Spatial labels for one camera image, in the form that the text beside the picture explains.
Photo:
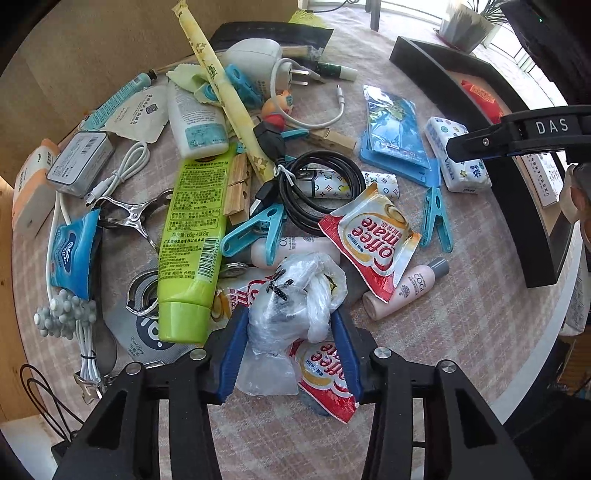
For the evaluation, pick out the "red packet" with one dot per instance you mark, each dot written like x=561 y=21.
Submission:
x=485 y=99

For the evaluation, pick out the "white flat sachet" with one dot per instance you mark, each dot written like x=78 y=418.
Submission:
x=136 y=115

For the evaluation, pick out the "small green white tube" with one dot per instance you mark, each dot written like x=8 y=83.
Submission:
x=339 y=70

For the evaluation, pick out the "clear plastic bag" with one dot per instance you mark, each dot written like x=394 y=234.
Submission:
x=288 y=314

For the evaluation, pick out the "blue plastic clothespin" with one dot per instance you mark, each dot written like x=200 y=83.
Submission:
x=293 y=134
x=251 y=230
x=436 y=221
x=242 y=87

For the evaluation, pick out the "pink plaid tablecloth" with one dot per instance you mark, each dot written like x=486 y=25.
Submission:
x=466 y=332

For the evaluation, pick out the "pale yellow cleaning cloth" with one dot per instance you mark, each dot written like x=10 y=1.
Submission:
x=184 y=78

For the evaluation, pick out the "white round desktop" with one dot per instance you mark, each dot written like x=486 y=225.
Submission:
x=561 y=318

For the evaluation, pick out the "white printed card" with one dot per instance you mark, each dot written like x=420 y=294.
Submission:
x=547 y=177

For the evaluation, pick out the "white patterned small tube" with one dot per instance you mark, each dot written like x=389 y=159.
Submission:
x=383 y=182

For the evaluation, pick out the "white egg-shaped charger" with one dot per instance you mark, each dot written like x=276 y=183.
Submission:
x=254 y=57

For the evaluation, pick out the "grey power adapter box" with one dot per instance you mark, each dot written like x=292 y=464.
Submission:
x=81 y=161

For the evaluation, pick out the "small orange toy figure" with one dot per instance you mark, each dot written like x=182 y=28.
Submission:
x=277 y=110

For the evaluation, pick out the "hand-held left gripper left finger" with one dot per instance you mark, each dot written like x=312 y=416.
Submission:
x=231 y=353

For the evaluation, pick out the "orange white tissue pack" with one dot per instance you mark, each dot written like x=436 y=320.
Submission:
x=32 y=184

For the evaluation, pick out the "wooden clothespin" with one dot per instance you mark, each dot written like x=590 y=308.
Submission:
x=238 y=189
x=332 y=140

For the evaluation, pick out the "long yellow packet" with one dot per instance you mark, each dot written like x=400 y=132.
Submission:
x=221 y=87

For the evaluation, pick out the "blue tissue pack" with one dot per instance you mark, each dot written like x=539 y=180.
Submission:
x=74 y=254

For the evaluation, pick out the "black storage box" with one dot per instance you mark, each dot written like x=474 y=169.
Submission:
x=521 y=83

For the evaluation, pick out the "pink bottle grey cap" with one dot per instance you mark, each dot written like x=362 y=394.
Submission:
x=406 y=286
x=300 y=251

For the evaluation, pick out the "white patterned tissue pack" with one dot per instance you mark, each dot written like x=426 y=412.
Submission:
x=455 y=157

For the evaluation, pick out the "white lotion bottle blue label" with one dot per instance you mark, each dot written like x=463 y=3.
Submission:
x=196 y=124

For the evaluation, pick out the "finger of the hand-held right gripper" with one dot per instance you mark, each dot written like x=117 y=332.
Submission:
x=517 y=136

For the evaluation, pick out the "potted plant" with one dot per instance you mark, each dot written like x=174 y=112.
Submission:
x=466 y=23

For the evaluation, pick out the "large metal clip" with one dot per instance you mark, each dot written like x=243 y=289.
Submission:
x=141 y=290
x=94 y=387
x=134 y=214

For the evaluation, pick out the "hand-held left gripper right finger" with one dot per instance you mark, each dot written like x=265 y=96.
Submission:
x=345 y=353

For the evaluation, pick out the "blue foil packet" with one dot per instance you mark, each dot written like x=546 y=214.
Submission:
x=397 y=134

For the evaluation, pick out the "grey flat sachet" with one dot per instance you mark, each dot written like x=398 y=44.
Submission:
x=134 y=337

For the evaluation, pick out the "grey knobbly massage balls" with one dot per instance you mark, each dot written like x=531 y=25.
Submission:
x=62 y=314

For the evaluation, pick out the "person's right hand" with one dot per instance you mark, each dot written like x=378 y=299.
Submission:
x=576 y=189

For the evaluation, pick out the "teal tube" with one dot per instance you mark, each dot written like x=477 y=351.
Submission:
x=115 y=99

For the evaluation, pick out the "green squeeze tube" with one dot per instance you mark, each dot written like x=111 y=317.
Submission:
x=194 y=240

